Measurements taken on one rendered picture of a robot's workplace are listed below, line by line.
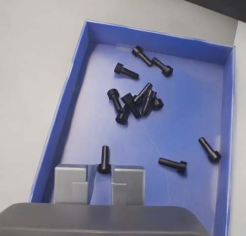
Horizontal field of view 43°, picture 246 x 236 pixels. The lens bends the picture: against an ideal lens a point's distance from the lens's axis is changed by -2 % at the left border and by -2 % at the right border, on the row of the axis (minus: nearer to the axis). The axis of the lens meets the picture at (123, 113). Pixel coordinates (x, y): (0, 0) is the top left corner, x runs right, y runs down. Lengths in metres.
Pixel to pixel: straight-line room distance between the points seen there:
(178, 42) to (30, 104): 0.10
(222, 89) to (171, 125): 0.04
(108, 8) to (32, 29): 0.06
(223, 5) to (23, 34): 0.15
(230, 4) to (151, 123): 0.11
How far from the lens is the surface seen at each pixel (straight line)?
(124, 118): 0.19
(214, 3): 0.26
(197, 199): 0.19
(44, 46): 0.23
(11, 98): 0.21
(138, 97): 0.19
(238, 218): 0.19
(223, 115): 0.20
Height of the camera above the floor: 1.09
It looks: 63 degrees down
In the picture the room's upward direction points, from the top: 5 degrees clockwise
